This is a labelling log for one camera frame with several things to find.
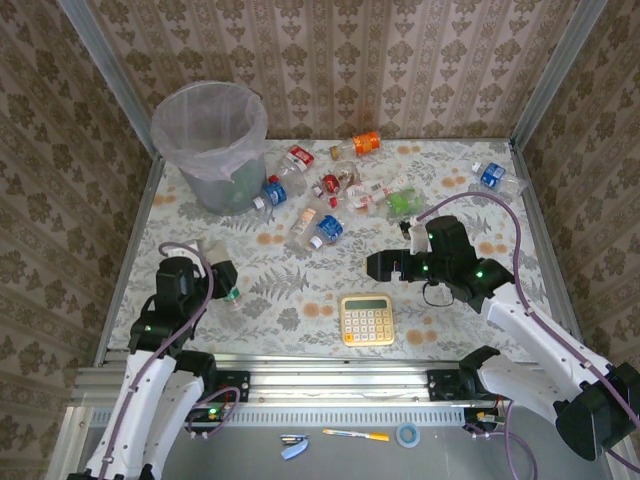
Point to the clear bottle green label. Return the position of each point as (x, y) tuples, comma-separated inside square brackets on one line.
[(404, 202)]

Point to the white label bottle red print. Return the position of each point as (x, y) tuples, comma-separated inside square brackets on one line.
[(372, 192)]

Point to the clear bottle peach label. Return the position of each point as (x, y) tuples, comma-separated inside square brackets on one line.
[(304, 225)]

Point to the small bottle red label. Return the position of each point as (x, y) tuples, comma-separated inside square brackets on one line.
[(330, 184)]

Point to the round clear plastic bottle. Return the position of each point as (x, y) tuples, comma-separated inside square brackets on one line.
[(347, 172)]

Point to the clear bottle orange label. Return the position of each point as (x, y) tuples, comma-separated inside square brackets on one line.
[(364, 143)]

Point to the clear bottle red white label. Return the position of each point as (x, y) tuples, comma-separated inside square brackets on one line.
[(299, 157)]

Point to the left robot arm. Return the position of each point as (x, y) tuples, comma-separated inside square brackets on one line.
[(140, 400)]

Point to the grey waste bin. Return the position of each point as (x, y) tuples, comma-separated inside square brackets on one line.
[(225, 192)]

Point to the translucent plastic bin liner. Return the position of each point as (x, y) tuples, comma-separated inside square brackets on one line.
[(210, 120)]

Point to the gold desk calculator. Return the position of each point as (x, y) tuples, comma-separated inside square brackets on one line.
[(366, 320)]

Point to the small black controller board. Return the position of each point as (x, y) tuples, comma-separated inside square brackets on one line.
[(480, 417), (205, 414)]

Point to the orange white pen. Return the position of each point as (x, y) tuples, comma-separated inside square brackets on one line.
[(355, 434)]

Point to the blue tape roll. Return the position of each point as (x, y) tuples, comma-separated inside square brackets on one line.
[(407, 435)]

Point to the blue stapler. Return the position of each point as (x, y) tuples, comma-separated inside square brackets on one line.
[(295, 446)]

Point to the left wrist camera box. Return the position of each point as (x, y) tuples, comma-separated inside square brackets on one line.
[(187, 251)]

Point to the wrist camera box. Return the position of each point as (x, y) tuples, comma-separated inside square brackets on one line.
[(417, 240), (187, 251)]

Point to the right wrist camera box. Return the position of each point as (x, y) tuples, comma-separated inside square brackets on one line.
[(417, 240)]

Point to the aluminium table side rail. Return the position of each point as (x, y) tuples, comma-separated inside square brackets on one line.
[(540, 225), (142, 210)]

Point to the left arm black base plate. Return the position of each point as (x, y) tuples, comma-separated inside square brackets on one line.
[(235, 385)]

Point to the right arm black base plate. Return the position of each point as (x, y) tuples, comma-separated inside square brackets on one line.
[(440, 385)]

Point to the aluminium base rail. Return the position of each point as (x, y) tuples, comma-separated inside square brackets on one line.
[(325, 380)]

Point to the aluminium frame post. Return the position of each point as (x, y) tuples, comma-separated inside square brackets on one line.
[(112, 75), (556, 75)]

